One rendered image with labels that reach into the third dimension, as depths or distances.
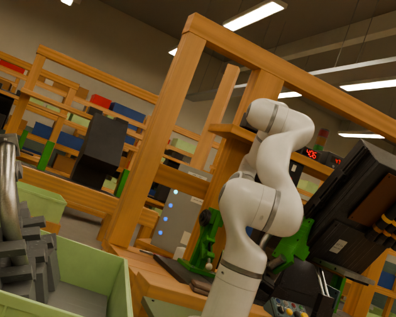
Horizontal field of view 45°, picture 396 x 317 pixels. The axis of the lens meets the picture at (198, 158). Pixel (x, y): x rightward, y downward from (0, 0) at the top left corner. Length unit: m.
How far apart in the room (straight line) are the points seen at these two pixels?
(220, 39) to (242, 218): 1.12
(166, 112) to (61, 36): 9.88
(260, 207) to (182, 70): 1.00
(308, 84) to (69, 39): 9.82
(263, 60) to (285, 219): 1.16
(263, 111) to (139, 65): 10.59
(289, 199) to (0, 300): 0.77
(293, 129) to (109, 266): 0.69
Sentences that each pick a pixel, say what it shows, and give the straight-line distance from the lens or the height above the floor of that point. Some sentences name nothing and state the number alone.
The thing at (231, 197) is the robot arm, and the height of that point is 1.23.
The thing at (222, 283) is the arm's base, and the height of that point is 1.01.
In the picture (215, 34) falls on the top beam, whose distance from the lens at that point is 2.21.
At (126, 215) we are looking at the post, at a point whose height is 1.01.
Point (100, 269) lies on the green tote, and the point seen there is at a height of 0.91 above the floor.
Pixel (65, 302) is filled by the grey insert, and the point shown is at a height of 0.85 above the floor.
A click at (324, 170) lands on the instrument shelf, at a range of 2.34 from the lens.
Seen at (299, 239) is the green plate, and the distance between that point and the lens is 2.02.
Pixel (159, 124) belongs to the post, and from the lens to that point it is 2.08.
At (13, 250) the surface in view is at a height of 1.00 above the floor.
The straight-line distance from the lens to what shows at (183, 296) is 1.57.
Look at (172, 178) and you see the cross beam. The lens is 2.21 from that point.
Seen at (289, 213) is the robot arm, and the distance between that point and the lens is 1.29.
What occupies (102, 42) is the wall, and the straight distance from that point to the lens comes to 11.99.
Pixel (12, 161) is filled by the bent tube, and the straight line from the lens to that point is 0.92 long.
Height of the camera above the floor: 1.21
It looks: 4 degrees up
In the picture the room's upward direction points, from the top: 21 degrees clockwise
